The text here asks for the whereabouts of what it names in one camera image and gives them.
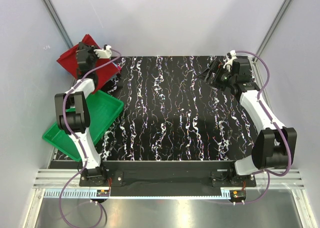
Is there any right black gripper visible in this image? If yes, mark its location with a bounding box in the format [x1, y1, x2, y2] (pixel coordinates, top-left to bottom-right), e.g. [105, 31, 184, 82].
[196, 60, 236, 92]

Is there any red t shirt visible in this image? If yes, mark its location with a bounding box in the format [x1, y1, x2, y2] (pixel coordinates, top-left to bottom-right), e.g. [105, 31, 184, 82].
[57, 34, 114, 94]

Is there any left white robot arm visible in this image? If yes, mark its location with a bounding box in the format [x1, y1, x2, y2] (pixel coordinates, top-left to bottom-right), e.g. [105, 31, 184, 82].
[54, 42, 112, 186]

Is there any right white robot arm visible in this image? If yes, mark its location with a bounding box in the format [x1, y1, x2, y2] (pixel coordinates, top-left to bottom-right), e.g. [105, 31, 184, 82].
[198, 50, 297, 187]

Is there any green plastic tray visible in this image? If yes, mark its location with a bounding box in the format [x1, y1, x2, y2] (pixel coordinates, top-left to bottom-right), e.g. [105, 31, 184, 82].
[42, 90, 124, 162]

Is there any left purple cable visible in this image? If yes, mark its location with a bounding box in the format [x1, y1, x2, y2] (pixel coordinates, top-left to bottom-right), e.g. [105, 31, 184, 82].
[59, 47, 123, 226]

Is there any left aluminium frame post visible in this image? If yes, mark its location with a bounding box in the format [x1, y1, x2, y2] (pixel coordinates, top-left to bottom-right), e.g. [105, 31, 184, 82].
[42, 0, 75, 49]

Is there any aluminium frame post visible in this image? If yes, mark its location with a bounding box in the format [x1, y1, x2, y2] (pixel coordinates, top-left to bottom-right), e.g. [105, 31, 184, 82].
[256, 0, 293, 57]
[42, 0, 75, 49]

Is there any right aluminium frame post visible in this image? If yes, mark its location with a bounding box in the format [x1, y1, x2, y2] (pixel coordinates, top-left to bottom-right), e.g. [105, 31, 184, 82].
[256, 0, 293, 57]

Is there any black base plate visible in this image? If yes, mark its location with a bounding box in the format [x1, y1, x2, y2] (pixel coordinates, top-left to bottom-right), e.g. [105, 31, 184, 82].
[79, 161, 256, 191]

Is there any white slotted cable duct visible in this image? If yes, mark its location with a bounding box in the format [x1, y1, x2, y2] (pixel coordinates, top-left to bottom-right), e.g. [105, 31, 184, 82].
[44, 187, 247, 200]

